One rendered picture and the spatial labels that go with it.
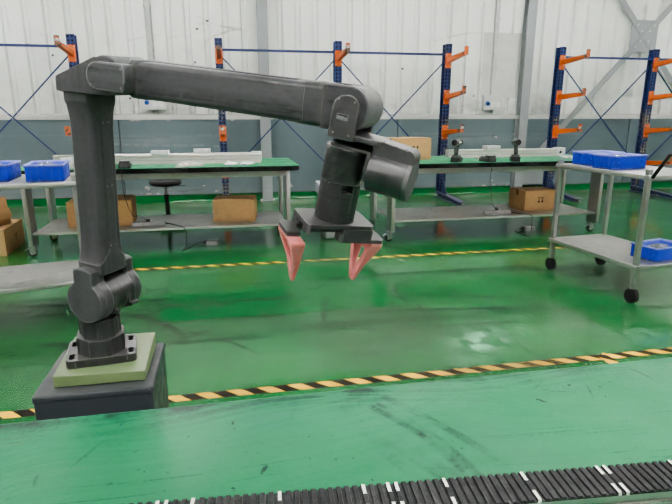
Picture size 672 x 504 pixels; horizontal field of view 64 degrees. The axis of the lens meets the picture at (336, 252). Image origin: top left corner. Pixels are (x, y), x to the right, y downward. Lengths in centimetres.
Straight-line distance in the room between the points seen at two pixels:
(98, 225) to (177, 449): 39
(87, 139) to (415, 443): 69
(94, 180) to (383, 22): 767
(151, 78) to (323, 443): 59
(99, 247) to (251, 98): 39
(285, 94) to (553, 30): 887
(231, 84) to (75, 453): 57
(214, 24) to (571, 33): 542
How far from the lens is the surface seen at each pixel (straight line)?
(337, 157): 72
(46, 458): 90
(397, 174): 70
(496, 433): 89
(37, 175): 354
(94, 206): 98
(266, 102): 76
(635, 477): 81
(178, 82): 84
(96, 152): 96
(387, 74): 838
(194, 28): 810
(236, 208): 533
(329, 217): 74
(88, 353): 109
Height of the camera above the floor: 125
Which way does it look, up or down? 15 degrees down
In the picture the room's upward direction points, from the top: straight up
